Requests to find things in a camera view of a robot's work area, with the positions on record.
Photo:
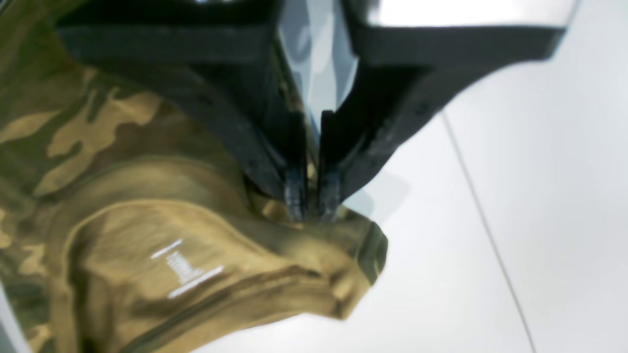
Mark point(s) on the camouflage T-shirt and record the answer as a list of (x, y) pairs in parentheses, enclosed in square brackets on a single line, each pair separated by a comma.
[(126, 227)]

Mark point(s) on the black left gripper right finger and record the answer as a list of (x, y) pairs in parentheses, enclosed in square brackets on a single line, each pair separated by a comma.
[(413, 58)]

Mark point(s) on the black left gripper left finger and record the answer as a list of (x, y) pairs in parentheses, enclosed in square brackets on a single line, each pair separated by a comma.
[(216, 60)]

